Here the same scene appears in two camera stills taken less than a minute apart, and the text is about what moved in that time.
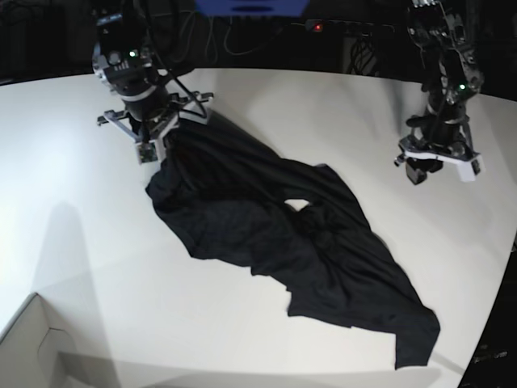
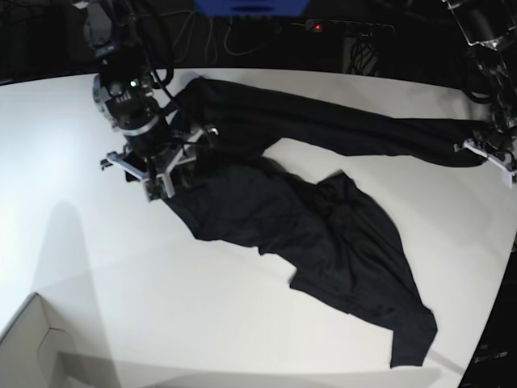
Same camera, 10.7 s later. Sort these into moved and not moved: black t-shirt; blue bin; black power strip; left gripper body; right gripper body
Moved: left gripper body; black t-shirt; right gripper body
Not moved: blue bin; black power strip
